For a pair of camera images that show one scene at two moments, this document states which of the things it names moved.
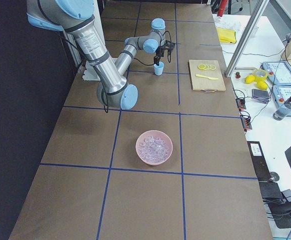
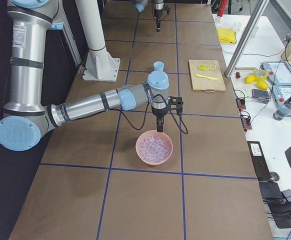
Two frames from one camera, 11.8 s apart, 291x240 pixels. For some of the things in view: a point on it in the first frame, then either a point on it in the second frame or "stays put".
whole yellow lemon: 249,79 stays put
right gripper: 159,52 to 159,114
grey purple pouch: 261,95 stays put
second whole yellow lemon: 262,85 stays put
